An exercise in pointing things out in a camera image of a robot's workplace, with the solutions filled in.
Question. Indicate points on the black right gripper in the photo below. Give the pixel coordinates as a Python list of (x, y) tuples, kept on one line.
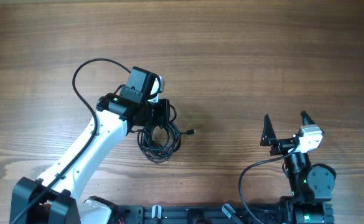
[(282, 144)]

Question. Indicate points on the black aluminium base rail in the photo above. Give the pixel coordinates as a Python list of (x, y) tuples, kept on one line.
[(276, 213)]

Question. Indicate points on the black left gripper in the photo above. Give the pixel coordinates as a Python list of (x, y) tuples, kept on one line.
[(163, 118)]

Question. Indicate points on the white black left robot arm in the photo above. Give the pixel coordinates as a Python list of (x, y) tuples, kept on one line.
[(53, 197)]

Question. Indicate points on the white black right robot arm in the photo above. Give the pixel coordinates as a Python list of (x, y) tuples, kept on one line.
[(311, 184)]

